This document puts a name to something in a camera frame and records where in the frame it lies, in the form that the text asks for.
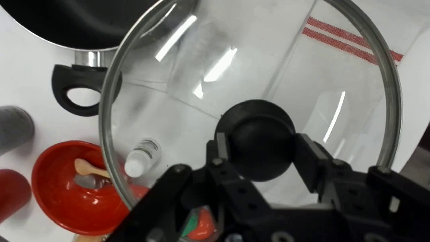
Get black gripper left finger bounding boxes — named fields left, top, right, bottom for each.
left=206, top=132, right=232, bottom=171

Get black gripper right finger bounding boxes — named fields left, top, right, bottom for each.
left=292, top=132, right=336, bottom=195

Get glass lid with black knob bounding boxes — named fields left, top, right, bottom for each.
left=99, top=0, right=404, bottom=213

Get black cooking pot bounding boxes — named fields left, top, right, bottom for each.
left=0, top=0, right=201, bottom=119

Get small white bottle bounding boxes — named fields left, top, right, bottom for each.
left=124, top=139, right=163, bottom=180

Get white towel with red stripes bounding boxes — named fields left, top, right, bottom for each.
left=264, top=0, right=408, bottom=172

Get small wooden spoon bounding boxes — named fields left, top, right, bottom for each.
left=73, top=158, right=112, bottom=182

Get red bowl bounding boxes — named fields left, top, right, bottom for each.
left=30, top=140, right=152, bottom=238

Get grey cup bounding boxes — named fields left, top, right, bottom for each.
left=0, top=105, right=37, bottom=158

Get red cup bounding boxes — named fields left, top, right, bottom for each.
left=0, top=168, right=34, bottom=225

